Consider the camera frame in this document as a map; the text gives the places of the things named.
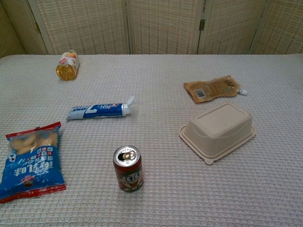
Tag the brass screen hinge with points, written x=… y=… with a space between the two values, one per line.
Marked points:
x=201 y=24

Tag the white waffle tablecloth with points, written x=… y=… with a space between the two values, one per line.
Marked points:
x=151 y=132

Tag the red cartoon drink can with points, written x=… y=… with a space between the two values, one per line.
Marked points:
x=129 y=175

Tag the blue white toothpaste tube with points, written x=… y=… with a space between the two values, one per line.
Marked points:
x=99 y=111

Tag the wicker folding screen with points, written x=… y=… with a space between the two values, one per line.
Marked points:
x=161 y=26

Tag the blue red snack bag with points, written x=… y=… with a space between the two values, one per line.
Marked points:
x=30 y=168

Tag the beige takeaway food container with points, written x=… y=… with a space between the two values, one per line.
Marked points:
x=220 y=127

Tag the brown spout pouch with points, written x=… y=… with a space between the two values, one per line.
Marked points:
x=210 y=88

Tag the yellow juice bottle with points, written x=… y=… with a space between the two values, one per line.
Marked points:
x=67 y=71

